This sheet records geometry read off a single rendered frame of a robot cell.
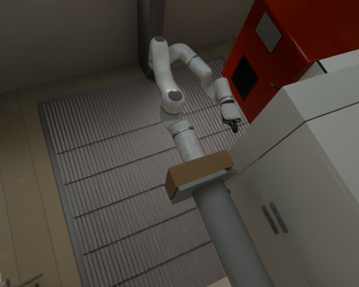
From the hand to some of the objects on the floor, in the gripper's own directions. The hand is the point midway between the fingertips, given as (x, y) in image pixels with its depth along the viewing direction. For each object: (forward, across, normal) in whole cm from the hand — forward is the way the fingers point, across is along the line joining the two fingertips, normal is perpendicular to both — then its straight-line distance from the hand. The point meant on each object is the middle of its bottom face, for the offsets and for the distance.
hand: (235, 128), depth 138 cm
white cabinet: (+96, +47, -2) cm, 107 cm away
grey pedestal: (+110, -18, -4) cm, 112 cm away
